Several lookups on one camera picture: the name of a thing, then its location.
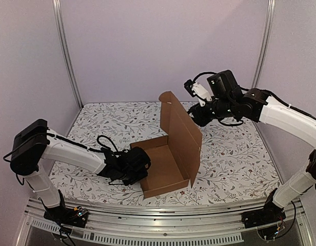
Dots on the floral patterned table mat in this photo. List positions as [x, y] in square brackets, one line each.
[235, 164]

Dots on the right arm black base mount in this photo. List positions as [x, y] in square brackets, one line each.
[269, 213]

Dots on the brown cardboard box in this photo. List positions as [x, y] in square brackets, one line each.
[175, 157]

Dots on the aluminium frame post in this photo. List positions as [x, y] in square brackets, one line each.
[264, 43]
[65, 51]

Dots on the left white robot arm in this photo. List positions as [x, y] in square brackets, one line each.
[37, 142]

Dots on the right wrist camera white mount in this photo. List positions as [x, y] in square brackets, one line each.
[197, 90]

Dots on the left aluminium frame post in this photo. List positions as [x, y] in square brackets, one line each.
[65, 51]

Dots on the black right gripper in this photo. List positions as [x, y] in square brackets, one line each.
[199, 114]

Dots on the front aluminium rail base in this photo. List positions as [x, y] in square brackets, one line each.
[114, 224]

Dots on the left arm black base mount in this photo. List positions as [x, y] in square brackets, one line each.
[76, 216]

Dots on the right aluminium frame post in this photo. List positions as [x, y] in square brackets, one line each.
[264, 43]

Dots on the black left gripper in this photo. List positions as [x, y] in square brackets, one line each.
[143, 174]

